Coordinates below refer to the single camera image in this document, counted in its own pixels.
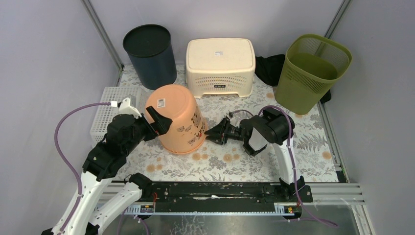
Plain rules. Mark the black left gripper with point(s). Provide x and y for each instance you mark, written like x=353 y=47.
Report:
x=150 y=124

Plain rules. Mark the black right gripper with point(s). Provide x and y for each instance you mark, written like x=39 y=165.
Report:
x=219 y=133

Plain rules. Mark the orange bucket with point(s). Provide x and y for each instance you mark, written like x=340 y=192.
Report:
x=187 y=131

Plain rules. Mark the white perforated basket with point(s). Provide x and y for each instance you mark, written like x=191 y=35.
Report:
x=105 y=114

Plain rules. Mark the cream perforated plastic basket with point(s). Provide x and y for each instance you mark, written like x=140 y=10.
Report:
x=220 y=66

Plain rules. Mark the dark blue cylindrical bin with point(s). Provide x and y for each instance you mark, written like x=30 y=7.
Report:
x=150 y=51

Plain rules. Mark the green ribbed waste bin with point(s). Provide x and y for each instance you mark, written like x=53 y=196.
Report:
x=334 y=53

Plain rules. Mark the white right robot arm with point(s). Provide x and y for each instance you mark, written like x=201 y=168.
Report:
x=271 y=126

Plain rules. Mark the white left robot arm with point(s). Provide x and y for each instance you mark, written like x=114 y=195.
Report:
x=103 y=162

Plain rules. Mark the floral patterned table mat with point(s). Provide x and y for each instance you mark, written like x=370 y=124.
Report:
x=230 y=162

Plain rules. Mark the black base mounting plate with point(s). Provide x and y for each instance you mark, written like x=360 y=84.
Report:
x=221 y=192

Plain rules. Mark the black cloth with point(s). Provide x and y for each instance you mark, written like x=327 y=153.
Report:
x=269 y=69

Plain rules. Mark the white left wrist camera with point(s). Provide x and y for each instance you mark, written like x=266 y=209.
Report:
x=129 y=105

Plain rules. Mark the slotted aluminium cable rail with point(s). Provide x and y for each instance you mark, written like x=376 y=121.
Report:
x=212 y=209

